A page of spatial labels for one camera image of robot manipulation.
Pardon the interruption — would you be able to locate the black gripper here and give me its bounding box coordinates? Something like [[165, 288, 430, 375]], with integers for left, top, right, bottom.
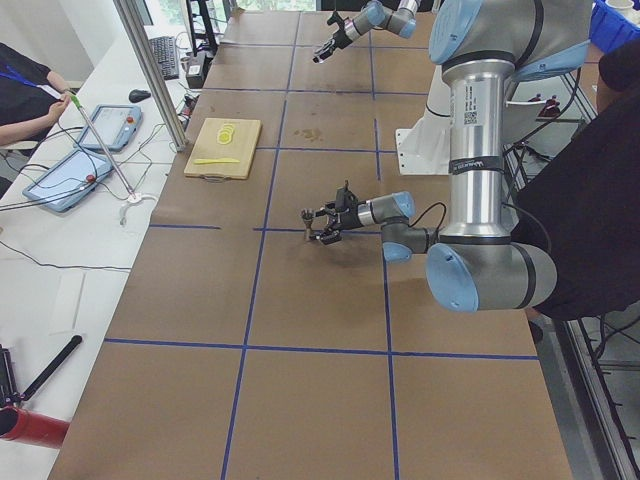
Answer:
[[313, 11, 353, 63], [304, 180, 361, 245]]

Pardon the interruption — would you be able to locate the steel double jigger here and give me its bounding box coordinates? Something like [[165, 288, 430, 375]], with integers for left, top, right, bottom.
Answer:
[[301, 209, 316, 241]]

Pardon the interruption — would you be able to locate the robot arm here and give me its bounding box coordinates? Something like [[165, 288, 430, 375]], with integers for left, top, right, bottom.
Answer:
[[313, 0, 441, 64], [307, 1, 592, 312]]

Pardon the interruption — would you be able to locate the bamboo cutting board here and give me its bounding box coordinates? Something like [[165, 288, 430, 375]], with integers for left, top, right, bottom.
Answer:
[[184, 118, 262, 180]]

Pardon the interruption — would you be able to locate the yellow plastic knife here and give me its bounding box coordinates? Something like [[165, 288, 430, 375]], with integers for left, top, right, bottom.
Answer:
[[193, 157, 241, 165]]

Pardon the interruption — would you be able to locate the black keyboard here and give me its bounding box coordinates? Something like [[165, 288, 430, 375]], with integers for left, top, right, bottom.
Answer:
[[149, 36, 179, 80]]

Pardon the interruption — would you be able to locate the black computer mouse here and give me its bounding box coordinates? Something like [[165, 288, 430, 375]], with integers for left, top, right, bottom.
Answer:
[[128, 89, 151, 103]]

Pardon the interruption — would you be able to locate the blue teach pendant far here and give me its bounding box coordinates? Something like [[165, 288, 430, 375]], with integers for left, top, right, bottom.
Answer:
[[90, 104, 142, 152]]

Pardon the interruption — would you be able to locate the blue teach pendant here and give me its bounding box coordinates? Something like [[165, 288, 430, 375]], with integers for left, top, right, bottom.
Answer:
[[23, 149, 113, 213], [90, 104, 142, 152]]

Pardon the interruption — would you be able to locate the person in black shirt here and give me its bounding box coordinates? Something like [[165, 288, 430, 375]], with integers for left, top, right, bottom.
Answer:
[[512, 40, 639, 321]]

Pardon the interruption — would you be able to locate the blue teach pendant near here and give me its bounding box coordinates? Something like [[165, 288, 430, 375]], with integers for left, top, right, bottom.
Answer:
[[23, 149, 113, 213]]

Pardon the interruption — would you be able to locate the seated person at desk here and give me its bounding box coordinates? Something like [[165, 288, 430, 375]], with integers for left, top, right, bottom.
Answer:
[[1, 43, 71, 146]]

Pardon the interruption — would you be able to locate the red bottle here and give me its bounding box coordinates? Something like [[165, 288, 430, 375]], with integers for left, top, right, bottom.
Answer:
[[1, 406, 69, 449]]

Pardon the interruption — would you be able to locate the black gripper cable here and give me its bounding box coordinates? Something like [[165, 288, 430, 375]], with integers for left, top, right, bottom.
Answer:
[[399, 200, 554, 254]]

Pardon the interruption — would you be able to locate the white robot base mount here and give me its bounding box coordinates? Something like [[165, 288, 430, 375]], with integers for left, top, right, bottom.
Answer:
[[396, 66, 450, 176]]

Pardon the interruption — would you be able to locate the aluminium frame post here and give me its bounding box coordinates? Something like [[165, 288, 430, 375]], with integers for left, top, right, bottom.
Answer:
[[113, 0, 187, 152]]

